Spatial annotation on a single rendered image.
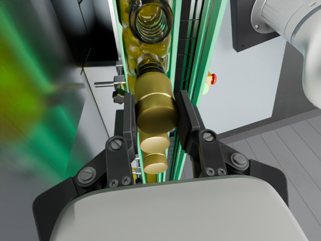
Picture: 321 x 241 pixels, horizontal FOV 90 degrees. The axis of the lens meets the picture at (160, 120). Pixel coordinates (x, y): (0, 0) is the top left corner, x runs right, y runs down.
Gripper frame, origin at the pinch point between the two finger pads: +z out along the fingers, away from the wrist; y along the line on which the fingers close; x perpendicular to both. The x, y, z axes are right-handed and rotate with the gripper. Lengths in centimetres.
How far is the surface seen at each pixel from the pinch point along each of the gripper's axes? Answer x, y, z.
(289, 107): -144, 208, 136
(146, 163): -10.5, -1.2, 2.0
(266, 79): -40, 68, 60
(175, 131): -41, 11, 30
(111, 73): -14.0, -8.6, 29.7
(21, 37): 2.6, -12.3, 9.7
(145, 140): -4.7, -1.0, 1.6
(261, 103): -58, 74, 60
